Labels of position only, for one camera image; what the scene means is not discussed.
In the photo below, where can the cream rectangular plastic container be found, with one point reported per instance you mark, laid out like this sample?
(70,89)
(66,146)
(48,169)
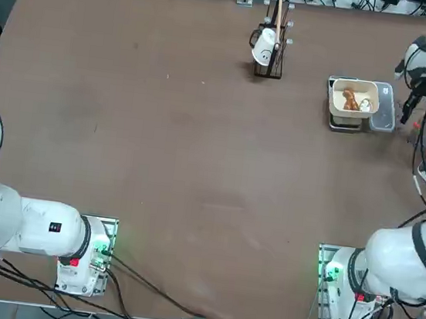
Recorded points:
(337,101)

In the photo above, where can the small white food item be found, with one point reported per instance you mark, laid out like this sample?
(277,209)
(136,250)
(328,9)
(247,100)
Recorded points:
(366,105)

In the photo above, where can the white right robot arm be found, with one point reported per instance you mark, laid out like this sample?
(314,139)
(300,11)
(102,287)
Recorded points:
(392,251)

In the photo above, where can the clear plastic container lid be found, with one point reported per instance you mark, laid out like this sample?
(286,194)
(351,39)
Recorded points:
(385,118)

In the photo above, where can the white smiley mug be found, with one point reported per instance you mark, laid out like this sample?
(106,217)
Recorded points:
(263,47)

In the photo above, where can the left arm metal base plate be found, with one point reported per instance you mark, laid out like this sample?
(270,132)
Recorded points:
(113,229)

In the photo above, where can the white digital kitchen scale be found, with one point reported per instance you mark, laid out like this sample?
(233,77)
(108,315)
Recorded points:
(343,123)

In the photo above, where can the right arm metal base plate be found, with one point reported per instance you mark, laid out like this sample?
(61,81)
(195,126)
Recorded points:
(323,258)

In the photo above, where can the brown fried chicken toy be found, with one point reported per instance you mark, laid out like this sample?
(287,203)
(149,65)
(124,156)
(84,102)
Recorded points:
(349,100)

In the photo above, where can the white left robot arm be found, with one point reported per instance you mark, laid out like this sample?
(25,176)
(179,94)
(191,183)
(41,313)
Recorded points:
(34,223)

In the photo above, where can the wooden rod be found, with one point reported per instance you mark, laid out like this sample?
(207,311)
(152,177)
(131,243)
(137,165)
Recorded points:
(279,16)

